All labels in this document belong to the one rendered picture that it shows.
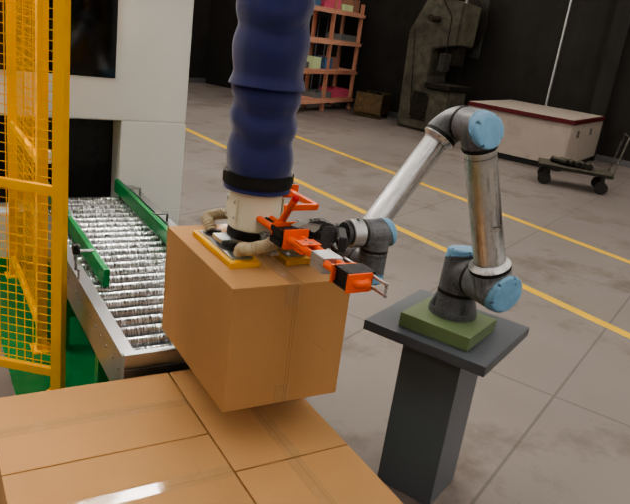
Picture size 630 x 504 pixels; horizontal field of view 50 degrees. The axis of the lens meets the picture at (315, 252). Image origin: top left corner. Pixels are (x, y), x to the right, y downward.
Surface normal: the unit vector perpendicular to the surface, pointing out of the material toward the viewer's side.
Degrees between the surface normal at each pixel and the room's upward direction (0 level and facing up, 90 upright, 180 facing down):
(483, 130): 83
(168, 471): 0
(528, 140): 90
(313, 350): 89
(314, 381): 89
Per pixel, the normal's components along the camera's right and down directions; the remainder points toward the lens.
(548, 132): -0.57, 0.19
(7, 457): 0.13, -0.94
